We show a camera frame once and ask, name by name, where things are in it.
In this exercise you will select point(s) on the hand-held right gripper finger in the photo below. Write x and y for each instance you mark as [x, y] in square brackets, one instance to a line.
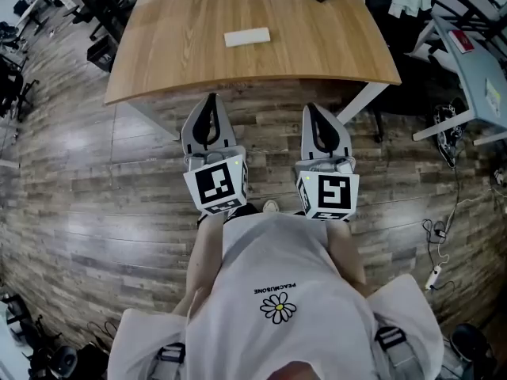
[311, 133]
[336, 133]

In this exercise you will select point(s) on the white power strip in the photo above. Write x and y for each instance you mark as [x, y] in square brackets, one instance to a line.
[433, 277]

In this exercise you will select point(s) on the black office chair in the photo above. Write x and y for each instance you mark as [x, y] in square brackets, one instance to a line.
[12, 85]

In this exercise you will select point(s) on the white glasses case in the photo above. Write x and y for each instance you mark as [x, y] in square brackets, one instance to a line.
[247, 37]

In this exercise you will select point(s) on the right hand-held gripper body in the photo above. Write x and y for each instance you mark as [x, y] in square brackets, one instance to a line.
[328, 190]

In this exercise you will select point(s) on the person's left forearm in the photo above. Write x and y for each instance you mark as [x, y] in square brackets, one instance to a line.
[204, 259]

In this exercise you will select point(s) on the red book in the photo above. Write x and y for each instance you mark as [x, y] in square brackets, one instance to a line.
[461, 41]

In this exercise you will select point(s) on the white table leg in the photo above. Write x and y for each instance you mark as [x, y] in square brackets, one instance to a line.
[362, 102]

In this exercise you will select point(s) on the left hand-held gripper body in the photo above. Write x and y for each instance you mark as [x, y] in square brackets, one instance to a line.
[216, 184]

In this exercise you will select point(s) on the black storage bin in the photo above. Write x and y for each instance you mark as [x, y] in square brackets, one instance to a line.
[102, 54]

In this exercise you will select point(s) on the person's beige shoe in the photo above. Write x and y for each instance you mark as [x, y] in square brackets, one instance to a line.
[271, 206]

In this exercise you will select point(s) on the light grey side table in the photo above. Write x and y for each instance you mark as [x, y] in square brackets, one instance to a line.
[475, 77]

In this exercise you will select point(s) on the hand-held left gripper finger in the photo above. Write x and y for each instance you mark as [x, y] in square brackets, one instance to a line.
[224, 127]
[197, 127]

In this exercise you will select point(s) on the white paper card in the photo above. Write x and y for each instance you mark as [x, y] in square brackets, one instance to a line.
[493, 97]

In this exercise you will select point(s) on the black tripod equipment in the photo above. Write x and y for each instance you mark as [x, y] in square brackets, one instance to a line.
[47, 354]

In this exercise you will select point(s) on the person's right forearm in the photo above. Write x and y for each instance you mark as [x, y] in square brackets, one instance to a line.
[346, 251]

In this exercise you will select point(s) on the white flower print t-shirt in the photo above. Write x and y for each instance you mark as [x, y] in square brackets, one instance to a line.
[277, 311]

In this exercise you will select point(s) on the black and white bag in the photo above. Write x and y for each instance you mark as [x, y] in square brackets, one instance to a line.
[449, 129]

